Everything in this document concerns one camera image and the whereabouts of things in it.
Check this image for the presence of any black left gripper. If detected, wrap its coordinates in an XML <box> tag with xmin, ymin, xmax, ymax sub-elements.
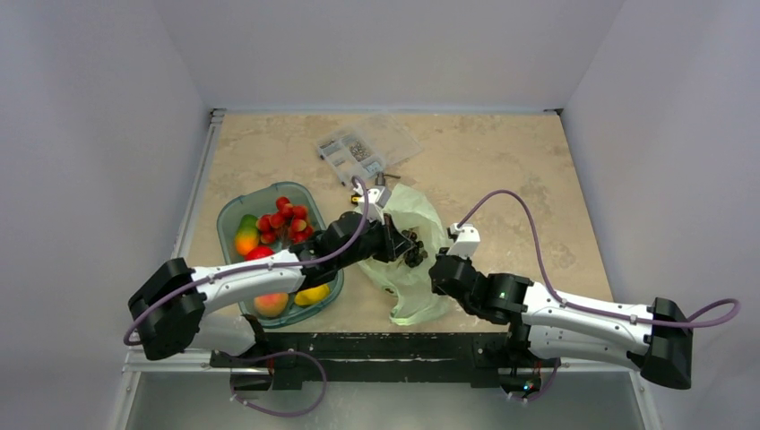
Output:
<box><xmin>336</xmin><ymin>211</ymin><xmax>413</xmax><ymax>270</ymax></box>

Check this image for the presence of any dark fake grape bunch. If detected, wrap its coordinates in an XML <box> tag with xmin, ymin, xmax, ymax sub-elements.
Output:
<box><xmin>402</xmin><ymin>228</ymin><xmax>428</xmax><ymax>268</ymax></box>

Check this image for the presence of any green plastic bag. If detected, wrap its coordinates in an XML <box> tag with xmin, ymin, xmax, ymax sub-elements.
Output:
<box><xmin>358</xmin><ymin>184</ymin><xmax>450</xmax><ymax>326</ymax></box>

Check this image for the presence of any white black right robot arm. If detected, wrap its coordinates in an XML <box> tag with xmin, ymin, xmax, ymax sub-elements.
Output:
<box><xmin>428</xmin><ymin>254</ymin><xmax>694</xmax><ymax>390</ymax></box>

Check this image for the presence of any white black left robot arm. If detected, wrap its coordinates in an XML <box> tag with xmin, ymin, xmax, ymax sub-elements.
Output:
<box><xmin>123</xmin><ymin>211</ymin><xmax>416</xmax><ymax>361</ymax></box>

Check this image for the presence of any red fake lychee bunch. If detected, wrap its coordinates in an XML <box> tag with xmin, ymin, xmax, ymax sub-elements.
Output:
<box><xmin>255</xmin><ymin>196</ymin><xmax>315</xmax><ymax>245</ymax></box>

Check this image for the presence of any yellow fake lemon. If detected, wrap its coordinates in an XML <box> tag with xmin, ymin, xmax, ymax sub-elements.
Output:
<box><xmin>294</xmin><ymin>284</ymin><xmax>331</xmax><ymax>307</ymax></box>

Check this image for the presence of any red fake apple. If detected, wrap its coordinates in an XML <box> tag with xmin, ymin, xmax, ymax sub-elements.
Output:
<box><xmin>244</xmin><ymin>245</ymin><xmax>274</xmax><ymax>261</ymax></box>

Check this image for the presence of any orange fake peach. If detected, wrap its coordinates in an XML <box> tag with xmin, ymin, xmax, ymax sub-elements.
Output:
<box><xmin>253</xmin><ymin>293</ymin><xmax>289</xmax><ymax>318</ymax></box>

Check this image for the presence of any green orange fake mango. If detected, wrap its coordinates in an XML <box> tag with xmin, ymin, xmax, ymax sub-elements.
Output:
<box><xmin>233</xmin><ymin>214</ymin><xmax>260</xmax><ymax>257</ymax></box>

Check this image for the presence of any clear plastic screw box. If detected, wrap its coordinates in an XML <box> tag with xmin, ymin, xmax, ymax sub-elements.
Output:
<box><xmin>315</xmin><ymin>114</ymin><xmax>422</xmax><ymax>186</ymax></box>

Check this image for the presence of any teal plastic tray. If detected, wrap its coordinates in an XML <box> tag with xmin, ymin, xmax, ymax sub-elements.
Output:
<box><xmin>216</xmin><ymin>182</ymin><xmax>344</xmax><ymax>329</ymax></box>

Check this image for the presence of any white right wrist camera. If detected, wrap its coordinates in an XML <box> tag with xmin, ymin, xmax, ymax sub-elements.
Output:
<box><xmin>445</xmin><ymin>223</ymin><xmax>480</xmax><ymax>259</ymax></box>

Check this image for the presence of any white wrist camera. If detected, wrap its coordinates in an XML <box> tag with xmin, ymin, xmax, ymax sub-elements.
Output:
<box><xmin>353</xmin><ymin>185</ymin><xmax>392</xmax><ymax>224</ymax></box>
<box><xmin>445</xmin><ymin>223</ymin><xmax>480</xmax><ymax>259</ymax></box>

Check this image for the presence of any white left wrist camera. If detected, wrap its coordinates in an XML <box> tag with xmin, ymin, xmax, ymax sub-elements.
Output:
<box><xmin>353</xmin><ymin>185</ymin><xmax>392</xmax><ymax>224</ymax></box>

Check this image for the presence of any black aluminium base frame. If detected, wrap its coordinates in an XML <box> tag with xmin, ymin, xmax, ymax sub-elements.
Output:
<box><xmin>109</xmin><ymin>109</ymin><xmax>663</xmax><ymax>430</ymax></box>

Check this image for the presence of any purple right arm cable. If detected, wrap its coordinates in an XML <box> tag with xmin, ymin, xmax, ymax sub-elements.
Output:
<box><xmin>455</xmin><ymin>189</ymin><xmax>742</xmax><ymax>403</ymax></box>

